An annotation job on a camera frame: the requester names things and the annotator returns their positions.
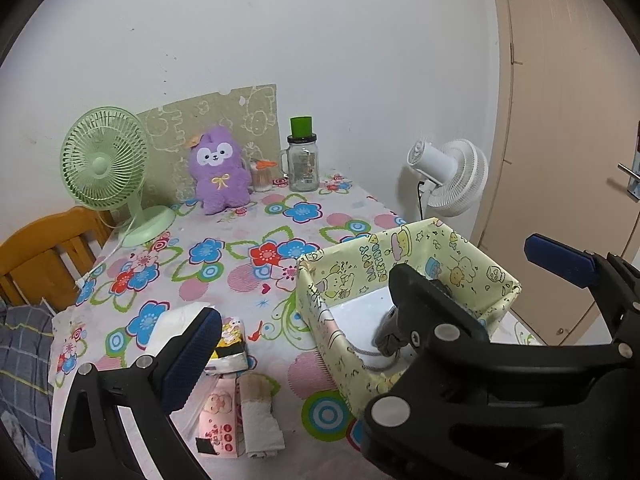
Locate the green plastic cup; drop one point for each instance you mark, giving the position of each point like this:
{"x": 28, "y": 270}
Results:
{"x": 302, "y": 126}

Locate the clear cotton swab box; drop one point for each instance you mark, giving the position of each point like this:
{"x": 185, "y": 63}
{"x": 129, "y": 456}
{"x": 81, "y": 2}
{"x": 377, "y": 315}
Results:
{"x": 260, "y": 180}

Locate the beige towel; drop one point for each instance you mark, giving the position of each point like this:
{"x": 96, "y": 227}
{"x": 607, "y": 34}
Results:
{"x": 260, "y": 410}

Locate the glass jar mug black lid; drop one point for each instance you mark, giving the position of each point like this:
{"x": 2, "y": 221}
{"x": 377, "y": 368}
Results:
{"x": 302, "y": 170}

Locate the cartoon printed fabric storage box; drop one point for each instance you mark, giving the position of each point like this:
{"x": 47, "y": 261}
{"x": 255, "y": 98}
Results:
{"x": 350, "y": 270}

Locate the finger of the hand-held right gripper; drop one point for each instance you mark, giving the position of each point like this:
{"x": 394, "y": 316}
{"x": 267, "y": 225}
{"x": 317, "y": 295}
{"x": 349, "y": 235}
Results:
{"x": 560, "y": 260}
{"x": 430, "y": 300}

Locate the beige door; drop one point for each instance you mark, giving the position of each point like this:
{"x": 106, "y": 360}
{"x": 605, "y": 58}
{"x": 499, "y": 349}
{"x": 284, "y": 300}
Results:
{"x": 575, "y": 110}

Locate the white circulator fan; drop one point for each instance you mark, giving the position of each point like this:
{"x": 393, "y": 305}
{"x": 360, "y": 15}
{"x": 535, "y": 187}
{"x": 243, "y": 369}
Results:
{"x": 450, "y": 175}

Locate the floral tablecloth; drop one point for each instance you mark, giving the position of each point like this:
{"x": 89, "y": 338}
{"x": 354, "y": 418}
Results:
{"x": 300, "y": 232}

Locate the grey plaid bedding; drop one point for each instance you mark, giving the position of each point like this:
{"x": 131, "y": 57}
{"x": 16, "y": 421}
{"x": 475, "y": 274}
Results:
{"x": 25, "y": 360}

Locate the green desk fan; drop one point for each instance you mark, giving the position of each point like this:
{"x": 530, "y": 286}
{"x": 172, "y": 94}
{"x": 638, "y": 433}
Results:
{"x": 100, "y": 165}

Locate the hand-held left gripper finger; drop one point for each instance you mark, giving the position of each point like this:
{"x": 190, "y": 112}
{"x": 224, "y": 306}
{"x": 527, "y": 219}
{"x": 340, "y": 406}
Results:
{"x": 192, "y": 355}

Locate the purple plush toy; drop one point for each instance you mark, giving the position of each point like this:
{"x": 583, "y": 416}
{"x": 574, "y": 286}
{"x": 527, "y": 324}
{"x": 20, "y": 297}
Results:
{"x": 220, "y": 180}

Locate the pink cartoon tissue pack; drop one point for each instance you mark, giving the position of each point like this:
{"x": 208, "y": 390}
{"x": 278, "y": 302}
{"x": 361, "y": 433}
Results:
{"x": 217, "y": 420}

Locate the green cartoon tissue pack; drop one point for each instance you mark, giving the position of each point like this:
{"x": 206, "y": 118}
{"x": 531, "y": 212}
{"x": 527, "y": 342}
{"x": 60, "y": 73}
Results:
{"x": 231, "y": 345}

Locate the white foam sheet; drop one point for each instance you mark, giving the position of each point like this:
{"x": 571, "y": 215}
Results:
{"x": 172, "y": 322}

